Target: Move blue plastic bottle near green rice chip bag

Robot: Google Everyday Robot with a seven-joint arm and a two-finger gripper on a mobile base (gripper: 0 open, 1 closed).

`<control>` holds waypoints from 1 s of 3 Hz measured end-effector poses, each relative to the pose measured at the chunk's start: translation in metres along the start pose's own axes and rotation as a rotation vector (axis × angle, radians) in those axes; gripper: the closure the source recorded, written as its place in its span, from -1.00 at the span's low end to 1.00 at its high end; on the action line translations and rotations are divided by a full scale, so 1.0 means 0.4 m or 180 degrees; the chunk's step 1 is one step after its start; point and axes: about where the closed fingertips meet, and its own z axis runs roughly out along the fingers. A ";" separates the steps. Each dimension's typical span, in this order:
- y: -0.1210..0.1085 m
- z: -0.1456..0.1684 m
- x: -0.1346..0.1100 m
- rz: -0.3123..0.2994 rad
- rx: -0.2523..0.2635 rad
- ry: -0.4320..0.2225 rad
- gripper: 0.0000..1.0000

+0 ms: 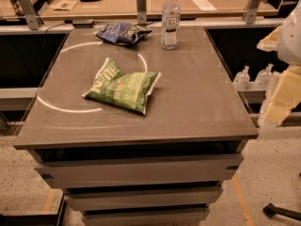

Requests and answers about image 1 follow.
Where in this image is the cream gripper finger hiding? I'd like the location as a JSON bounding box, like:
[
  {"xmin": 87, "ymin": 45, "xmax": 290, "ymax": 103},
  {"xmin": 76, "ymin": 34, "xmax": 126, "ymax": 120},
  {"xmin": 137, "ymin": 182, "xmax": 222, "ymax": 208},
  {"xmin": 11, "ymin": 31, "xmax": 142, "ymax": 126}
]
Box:
[
  {"xmin": 257, "ymin": 26, "xmax": 281, "ymax": 52},
  {"xmin": 263, "ymin": 65, "xmax": 301, "ymax": 124}
]

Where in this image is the clear plastic water bottle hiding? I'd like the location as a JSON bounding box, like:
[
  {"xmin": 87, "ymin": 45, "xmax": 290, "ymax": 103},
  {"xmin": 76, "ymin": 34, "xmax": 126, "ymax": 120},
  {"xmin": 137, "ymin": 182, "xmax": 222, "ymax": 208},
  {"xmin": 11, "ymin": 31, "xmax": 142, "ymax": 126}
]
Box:
[{"xmin": 161, "ymin": 0, "xmax": 181, "ymax": 50}]

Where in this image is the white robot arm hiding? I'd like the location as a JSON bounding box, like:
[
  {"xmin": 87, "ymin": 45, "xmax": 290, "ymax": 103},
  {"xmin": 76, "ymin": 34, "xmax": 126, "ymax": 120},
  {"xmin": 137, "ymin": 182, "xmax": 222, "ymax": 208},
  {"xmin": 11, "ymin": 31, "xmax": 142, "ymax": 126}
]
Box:
[{"xmin": 257, "ymin": 6, "xmax": 301, "ymax": 128}]

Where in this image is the right sanitizer pump bottle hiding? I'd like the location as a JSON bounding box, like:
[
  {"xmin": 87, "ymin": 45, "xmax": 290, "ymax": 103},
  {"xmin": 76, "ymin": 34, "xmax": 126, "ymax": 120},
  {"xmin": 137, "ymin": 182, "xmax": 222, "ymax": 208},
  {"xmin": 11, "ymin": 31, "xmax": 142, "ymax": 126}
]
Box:
[{"xmin": 254, "ymin": 63, "xmax": 273, "ymax": 89}]

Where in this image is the sanitizer pump bottle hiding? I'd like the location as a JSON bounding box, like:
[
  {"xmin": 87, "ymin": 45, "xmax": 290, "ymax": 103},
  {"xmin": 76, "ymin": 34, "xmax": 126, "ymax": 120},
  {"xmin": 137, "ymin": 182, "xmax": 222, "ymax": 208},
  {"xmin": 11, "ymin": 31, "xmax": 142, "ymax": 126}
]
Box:
[
  {"xmin": 233, "ymin": 66, "xmax": 250, "ymax": 90},
  {"xmin": 254, "ymin": 63, "xmax": 273, "ymax": 89}
]

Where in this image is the left sanitizer pump bottle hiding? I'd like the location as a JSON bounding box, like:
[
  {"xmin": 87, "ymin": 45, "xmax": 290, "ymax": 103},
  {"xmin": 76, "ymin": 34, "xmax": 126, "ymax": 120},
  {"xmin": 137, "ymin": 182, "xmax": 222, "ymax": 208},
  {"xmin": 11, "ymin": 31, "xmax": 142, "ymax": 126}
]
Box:
[{"xmin": 233, "ymin": 66, "xmax": 250, "ymax": 90}]

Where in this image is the blue chip bag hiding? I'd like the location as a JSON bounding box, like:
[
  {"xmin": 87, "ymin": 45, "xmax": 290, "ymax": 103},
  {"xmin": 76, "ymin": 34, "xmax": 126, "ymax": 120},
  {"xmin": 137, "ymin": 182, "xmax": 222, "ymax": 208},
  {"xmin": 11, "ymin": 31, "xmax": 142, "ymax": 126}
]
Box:
[{"xmin": 94, "ymin": 23, "xmax": 152, "ymax": 46}]

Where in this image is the green chip bag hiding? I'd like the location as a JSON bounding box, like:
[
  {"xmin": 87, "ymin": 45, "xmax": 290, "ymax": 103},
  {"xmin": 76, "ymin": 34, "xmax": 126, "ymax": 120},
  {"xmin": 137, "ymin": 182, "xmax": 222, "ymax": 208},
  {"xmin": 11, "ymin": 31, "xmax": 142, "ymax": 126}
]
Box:
[{"xmin": 83, "ymin": 57, "xmax": 161, "ymax": 115}]

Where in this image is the white paper sheet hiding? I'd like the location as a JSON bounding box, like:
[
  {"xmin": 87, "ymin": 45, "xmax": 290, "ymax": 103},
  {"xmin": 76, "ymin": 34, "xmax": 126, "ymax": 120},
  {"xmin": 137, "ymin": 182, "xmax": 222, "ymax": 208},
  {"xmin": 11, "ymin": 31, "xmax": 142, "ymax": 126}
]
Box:
[{"xmin": 192, "ymin": 0, "xmax": 216, "ymax": 11}]

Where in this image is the black chair base leg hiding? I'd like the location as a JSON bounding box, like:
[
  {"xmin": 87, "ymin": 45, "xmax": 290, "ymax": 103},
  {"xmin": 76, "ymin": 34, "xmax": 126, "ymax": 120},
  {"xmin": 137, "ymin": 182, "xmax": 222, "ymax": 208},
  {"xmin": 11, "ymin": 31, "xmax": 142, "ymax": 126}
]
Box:
[{"xmin": 262, "ymin": 203, "xmax": 301, "ymax": 221}]

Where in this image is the bottom grey drawer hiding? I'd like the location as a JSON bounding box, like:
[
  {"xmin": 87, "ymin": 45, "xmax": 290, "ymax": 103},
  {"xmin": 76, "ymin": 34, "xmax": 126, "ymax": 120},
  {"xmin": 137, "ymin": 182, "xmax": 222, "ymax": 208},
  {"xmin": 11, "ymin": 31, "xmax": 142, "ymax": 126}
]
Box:
[{"xmin": 82, "ymin": 207, "xmax": 210, "ymax": 226}]

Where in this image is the grey drawer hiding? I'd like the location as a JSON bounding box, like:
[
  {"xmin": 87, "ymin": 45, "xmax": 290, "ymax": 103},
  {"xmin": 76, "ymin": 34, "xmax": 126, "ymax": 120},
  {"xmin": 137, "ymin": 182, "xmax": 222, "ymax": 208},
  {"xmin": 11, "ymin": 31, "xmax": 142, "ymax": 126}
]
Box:
[
  {"xmin": 82, "ymin": 207, "xmax": 210, "ymax": 226},
  {"xmin": 37, "ymin": 153, "xmax": 243, "ymax": 189},
  {"xmin": 65, "ymin": 186, "xmax": 223, "ymax": 211}
]

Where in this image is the small paper card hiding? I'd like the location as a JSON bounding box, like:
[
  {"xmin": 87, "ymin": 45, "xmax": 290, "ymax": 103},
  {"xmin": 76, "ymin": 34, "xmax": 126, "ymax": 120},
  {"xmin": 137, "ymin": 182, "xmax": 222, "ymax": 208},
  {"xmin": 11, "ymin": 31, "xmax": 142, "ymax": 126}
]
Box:
[{"xmin": 52, "ymin": 0, "xmax": 77, "ymax": 11}]

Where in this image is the middle grey drawer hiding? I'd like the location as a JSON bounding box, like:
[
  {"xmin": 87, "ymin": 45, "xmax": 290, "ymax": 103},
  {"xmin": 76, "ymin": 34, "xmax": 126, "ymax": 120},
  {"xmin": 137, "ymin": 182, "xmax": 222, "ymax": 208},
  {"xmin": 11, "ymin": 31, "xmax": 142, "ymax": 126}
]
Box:
[{"xmin": 65, "ymin": 186, "xmax": 223, "ymax": 211}]

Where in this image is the top grey drawer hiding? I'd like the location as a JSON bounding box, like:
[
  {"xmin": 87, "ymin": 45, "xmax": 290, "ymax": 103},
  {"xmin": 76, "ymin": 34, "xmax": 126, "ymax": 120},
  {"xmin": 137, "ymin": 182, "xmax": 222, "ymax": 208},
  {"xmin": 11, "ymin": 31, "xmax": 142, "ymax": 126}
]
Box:
[{"xmin": 37, "ymin": 153, "xmax": 243, "ymax": 189}]

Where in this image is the middle metal bracket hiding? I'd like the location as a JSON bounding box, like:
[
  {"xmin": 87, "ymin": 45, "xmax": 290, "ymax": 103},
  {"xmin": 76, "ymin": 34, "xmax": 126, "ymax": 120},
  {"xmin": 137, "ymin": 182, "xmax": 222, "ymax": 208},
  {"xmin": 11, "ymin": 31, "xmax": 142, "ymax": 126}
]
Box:
[{"xmin": 136, "ymin": 0, "xmax": 147, "ymax": 25}]

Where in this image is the left metal bracket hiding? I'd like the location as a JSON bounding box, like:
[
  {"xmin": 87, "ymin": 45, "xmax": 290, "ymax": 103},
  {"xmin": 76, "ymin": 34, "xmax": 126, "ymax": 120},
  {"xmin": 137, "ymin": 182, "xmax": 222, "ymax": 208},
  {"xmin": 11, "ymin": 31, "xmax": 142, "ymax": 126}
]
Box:
[{"xmin": 18, "ymin": 0, "xmax": 43, "ymax": 30}]

